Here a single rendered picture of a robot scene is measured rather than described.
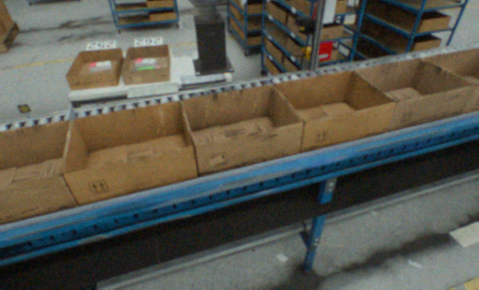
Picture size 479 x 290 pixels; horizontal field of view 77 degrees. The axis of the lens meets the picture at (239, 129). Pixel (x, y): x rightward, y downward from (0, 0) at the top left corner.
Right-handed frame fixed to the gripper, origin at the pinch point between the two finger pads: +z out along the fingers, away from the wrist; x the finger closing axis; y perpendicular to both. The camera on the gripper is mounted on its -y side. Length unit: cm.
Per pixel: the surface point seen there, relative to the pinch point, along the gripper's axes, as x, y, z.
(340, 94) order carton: -35, -26, 37
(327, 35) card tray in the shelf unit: -103, 70, 54
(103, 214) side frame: 74, -52, 41
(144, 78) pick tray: 46, 56, 58
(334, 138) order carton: -11, -53, 36
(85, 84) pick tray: 80, 64, 60
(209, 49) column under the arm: 3, 55, 44
